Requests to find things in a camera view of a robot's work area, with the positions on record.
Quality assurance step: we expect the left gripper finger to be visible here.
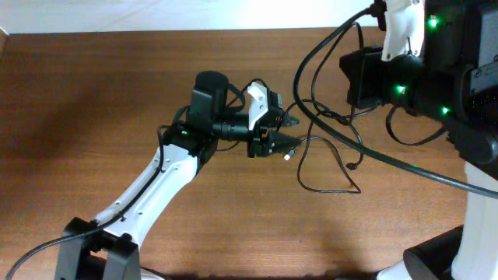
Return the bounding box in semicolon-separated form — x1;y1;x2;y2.
268;131;301;155
273;115;300;128

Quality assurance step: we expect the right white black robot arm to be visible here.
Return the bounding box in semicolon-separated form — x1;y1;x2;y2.
339;1;497;279

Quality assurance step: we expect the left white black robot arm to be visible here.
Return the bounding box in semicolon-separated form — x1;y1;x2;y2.
54;71;299;279

